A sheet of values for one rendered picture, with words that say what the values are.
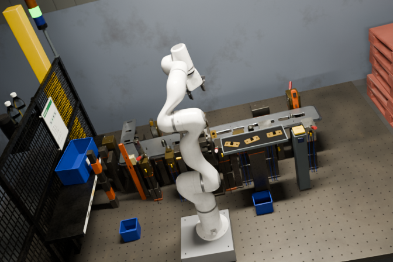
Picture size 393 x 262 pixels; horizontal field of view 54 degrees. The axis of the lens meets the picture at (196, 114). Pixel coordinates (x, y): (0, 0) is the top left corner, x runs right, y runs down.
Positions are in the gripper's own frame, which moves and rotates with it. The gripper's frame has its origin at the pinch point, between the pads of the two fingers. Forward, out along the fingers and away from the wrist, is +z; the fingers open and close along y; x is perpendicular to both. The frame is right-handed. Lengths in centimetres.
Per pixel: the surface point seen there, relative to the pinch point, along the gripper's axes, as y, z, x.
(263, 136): 13.5, 29.5, -31.7
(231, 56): 112, 72, 140
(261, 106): 43, 43, 7
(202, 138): -10.8, 25.0, -5.0
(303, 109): 60, 49, -15
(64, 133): -72, 10, 75
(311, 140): 43, 54, -36
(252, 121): 30, 45, 2
